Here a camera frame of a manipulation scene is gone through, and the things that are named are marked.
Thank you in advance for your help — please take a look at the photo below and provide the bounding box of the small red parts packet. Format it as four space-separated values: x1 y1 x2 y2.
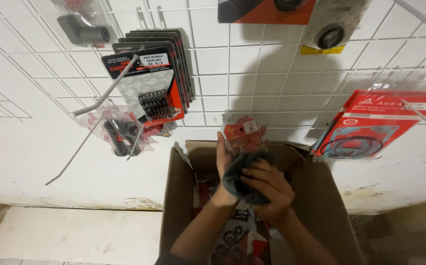
222 117 267 158

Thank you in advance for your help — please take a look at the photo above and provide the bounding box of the clear packet with black rubber part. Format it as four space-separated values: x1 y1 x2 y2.
32 0 122 51

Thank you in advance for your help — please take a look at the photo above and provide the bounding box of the clear red-print bag black part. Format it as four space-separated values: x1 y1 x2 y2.
76 106 159 158

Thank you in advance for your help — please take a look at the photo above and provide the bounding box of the orange black parts packet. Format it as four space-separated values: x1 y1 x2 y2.
217 0 317 26

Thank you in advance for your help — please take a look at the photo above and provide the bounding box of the white flat board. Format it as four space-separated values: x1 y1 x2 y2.
0 206 163 265

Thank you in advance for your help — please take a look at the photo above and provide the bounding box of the white packet black rubber ring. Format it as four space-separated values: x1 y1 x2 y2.
300 0 372 55

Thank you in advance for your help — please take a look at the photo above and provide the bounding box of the person's left hand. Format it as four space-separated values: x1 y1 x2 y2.
216 116 268 201

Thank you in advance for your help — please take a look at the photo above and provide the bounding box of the heap of red parts packets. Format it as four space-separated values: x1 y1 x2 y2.
192 173 272 265

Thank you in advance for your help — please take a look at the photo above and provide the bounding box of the white metal hook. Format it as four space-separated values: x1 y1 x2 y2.
126 124 145 161
71 54 140 118
393 0 426 40
45 117 105 186
400 99 426 141

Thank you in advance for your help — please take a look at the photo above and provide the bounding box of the white wire grid rack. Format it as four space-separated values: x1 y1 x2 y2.
0 0 426 129

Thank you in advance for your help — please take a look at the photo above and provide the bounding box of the red gasket packet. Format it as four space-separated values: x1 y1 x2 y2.
310 89 426 163

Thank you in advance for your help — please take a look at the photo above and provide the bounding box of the brown cardboard box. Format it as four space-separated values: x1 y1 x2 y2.
159 139 367 265

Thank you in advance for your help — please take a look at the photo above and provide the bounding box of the dark grey cloth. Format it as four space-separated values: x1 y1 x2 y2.
222 150 277 206

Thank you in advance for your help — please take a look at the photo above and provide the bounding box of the row of black spring packets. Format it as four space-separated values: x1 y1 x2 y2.
101 29 196 127

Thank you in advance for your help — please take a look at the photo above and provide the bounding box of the person's right hand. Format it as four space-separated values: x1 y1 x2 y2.
240 158 296 226

